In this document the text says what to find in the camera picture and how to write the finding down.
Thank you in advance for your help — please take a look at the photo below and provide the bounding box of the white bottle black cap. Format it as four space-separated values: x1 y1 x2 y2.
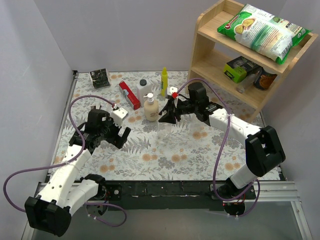
136 79 153 107

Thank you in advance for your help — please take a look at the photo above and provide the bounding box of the black patterned box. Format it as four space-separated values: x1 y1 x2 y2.
89 68 111 89

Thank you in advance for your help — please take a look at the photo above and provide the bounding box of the red toothpaste box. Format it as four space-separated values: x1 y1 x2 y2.
118 81 141 110

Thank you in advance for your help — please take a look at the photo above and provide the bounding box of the wooden shelf unit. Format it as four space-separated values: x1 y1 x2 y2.
188 0 318 122

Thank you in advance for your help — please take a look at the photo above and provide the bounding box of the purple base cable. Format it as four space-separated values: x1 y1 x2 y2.
84 202 128 228

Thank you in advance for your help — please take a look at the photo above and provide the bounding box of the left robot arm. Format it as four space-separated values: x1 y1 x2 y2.
24 107 131 237

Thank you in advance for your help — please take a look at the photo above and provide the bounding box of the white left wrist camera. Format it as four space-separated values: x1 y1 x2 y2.
110 107 129 127

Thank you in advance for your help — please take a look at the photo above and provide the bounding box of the tin can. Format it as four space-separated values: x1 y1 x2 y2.
253 68 278 91

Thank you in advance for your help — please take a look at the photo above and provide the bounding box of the yellow-green tube bottle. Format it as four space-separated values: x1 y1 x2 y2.
160 67 168 97

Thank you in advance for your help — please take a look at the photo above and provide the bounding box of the beige pump lotion bottle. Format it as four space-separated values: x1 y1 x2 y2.
143 92 159 122

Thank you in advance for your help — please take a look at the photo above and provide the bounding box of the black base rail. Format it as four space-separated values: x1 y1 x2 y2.
102 180 224 211

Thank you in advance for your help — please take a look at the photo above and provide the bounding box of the clear small bottle on shelf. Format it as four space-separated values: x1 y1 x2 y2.
236 71 260 94

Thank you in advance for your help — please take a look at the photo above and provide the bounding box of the green black box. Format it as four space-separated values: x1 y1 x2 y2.
223 56 260 84

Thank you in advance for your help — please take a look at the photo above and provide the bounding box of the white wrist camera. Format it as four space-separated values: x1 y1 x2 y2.
167 86 179 100
110 107 129 127

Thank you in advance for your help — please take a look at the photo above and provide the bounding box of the green chips bag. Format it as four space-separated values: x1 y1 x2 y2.
217 4 311 65

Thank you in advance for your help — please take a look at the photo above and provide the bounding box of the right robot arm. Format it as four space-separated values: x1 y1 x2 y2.
159 82 286 201

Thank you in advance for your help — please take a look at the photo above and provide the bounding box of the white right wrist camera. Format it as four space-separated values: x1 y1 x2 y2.
167 86 179 100

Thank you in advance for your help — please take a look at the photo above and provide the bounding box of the clear plastic bottle large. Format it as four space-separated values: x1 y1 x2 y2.
189 114 206 134

